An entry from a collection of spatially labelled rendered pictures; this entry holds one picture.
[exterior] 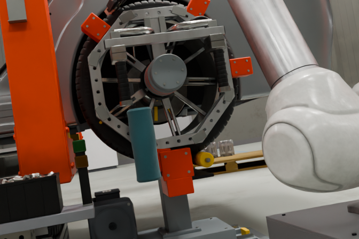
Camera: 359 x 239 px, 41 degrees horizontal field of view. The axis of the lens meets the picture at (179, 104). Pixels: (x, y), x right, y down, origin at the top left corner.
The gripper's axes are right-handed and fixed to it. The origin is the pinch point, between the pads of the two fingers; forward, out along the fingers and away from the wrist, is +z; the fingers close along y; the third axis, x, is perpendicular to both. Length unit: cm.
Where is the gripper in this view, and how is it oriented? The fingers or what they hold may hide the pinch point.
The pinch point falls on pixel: (110, 9)
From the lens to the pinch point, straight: 196.7
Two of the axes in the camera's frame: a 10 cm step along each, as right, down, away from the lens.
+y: 6.4, -4.9, 5.9
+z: -5.0, 3.1, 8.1
